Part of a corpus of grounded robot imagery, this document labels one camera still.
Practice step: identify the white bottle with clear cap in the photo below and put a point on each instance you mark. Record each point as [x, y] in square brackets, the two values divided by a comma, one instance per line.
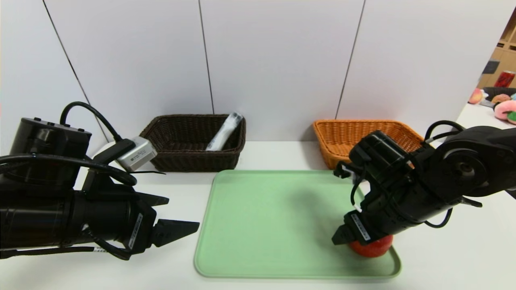
[223, 133]

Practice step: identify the black bowl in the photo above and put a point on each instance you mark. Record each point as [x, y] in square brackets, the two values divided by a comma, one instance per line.
[498, 90]

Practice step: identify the light green plastic tray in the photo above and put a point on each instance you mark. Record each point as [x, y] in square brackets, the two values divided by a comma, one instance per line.
[262, 241]

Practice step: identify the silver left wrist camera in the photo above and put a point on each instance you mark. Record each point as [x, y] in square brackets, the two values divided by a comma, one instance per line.
[137, 154]

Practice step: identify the dark brown wicker basket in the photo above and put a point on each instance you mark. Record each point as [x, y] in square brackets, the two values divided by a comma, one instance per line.
[193, 163]

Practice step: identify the dark grey box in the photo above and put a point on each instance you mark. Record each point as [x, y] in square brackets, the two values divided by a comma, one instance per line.
[490, 66]

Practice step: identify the red apple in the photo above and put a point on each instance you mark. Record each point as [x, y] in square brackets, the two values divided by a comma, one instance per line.
[375, 249]

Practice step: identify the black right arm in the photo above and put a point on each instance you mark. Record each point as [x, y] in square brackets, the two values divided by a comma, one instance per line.
[463, 169]

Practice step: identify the small peach plush toy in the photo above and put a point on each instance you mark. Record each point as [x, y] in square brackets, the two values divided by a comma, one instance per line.
[477, 96]

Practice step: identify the wooden shelf unit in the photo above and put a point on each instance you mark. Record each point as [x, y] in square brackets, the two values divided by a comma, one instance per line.
[507, 56]

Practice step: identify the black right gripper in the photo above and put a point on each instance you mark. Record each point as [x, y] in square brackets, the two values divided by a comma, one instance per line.
[360, 228]

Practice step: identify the brown plush toy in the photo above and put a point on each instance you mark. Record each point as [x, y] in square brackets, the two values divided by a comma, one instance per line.
[501, 98]

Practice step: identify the orange wicker basket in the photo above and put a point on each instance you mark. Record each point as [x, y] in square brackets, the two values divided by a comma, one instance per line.
[334, 137]

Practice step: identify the pink peach plush toy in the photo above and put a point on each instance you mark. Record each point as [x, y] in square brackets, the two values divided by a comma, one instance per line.
[504, 109]

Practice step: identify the red soda can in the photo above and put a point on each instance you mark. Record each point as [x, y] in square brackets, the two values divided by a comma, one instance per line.
[504, 79]

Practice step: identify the white side table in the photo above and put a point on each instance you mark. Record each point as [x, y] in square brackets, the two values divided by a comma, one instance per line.
[479, 114]

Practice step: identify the orange and black left arm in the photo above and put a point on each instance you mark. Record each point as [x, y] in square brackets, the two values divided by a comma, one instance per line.
[40, 217]

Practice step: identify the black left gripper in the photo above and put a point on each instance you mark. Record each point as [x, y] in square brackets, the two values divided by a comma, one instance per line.
[139, 229]

